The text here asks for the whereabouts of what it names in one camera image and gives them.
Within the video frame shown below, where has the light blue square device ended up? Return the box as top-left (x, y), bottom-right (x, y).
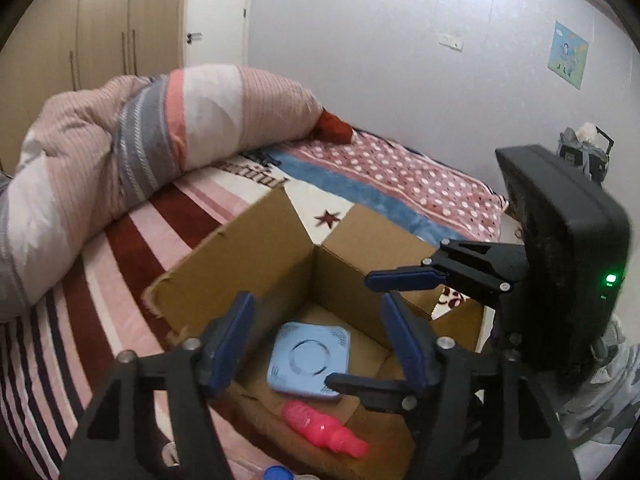
top-left (266, 322), bottom-right (350, 401)

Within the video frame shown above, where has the pink plastic bottle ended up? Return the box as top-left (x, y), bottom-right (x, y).
top-left (281, 401), bottom-right (369, 458)

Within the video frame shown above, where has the clear bottle blue cap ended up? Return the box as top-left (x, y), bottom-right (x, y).
top-left (252, 465), bottom-right (319, 480)

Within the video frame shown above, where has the white room door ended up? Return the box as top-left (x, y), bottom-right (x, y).
top-left (183, 0), bottom-right (250, 66)

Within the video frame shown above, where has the brown cardboard box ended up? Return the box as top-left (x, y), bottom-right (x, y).
top-left (143, 185), bottom-right (486, 480)

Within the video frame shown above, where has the grey star-print right sleeve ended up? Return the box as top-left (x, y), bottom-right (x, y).
top-left (559, 316), bottom-right (639, 479)

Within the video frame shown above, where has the grey bag on shelf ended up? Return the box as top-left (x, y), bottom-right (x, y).
top-left (556, 122), bottom-right (615, 185)

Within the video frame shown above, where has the red cushion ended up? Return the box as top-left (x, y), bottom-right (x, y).
top-left (309, 110), bottom-right (354, 145)

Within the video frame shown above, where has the striped pink red blanket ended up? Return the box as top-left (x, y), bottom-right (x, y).
top-left (1, 131), bottom-right (508, 479)

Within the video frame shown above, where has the striped pink grey duvet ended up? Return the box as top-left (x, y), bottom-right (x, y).
top-left (1, 64), bottom-right (323, 322)

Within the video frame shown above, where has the beige wooden wardrobe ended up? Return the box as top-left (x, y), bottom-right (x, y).
top-left (1, 0), bottom-right (183, 171)

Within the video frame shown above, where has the blue cartoon wall poster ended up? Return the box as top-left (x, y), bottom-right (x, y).
top-left (548, 22), bottom-right (589, 90)

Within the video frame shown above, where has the white wall switch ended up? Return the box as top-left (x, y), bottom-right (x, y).
top-left (438, 34), bottom-right (464, 52)

